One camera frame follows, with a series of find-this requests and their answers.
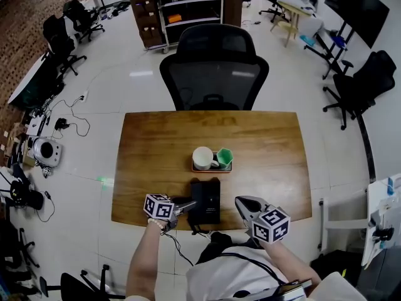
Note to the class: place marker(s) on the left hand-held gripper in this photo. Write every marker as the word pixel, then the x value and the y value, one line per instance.
pixel 158 206

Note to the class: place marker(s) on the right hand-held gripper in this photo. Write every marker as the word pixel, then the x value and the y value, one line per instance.
pixel 271 226

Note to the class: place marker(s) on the person's right forearm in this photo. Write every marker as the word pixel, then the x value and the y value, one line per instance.
pixel 288 262

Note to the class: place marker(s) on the person's left forearm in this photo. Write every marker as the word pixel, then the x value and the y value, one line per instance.
pixel 142 262

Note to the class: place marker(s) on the black telephone base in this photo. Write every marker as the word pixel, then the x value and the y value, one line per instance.
pixel 211 199

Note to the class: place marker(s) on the thin black cable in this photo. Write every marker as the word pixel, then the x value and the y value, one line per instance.
pixel 180 249

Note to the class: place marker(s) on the orange tray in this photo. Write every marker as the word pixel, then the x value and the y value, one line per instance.
pixel 211 170

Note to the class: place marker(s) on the person's dark trousers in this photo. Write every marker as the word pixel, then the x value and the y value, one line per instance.
pixel 216 246

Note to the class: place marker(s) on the white mug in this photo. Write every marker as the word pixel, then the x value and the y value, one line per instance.
pixel 203 158

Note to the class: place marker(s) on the green hexagonal cup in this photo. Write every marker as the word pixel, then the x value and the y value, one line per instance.
pixel 225 158

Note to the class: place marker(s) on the wooden table with metal legs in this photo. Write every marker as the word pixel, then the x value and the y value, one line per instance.
pixel 156 143

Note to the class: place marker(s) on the person's white shirt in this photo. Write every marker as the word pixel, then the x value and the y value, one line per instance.
pixel 225 277

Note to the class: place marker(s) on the black chest device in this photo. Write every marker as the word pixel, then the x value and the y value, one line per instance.
pixel 293 290

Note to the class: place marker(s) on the black floor bag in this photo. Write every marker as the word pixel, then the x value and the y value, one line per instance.
pixel 335 266

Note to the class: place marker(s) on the white workbench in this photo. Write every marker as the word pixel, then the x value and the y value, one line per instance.
pixel 382 205

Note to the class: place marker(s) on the black mesh office chair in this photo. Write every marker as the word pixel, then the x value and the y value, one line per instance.
pixel 216 74

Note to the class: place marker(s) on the black power adapter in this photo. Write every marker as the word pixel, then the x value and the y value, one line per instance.
pixel 61 123

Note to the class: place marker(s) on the white power strip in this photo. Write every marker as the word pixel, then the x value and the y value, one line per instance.
pixel 84 96

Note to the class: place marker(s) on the black backpack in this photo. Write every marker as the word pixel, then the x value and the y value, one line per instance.
pixel 26 197

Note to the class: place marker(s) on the cardboard box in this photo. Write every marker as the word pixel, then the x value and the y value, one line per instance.
pixel 26 158

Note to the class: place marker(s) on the black television stand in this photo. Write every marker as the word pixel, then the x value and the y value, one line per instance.
pixel 335 49

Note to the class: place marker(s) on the orange box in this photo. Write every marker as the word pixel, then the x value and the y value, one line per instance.
pixel 174 18

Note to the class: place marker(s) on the light wooden table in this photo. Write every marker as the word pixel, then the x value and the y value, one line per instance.
pixel 293 14

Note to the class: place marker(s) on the dark shelf cart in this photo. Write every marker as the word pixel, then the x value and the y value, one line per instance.
pixel 191 11

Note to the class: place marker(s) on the curved white table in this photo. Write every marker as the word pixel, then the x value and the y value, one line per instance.
pixel 31 80

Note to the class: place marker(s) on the black television screen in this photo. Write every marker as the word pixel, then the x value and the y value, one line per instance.
pixel 357 8

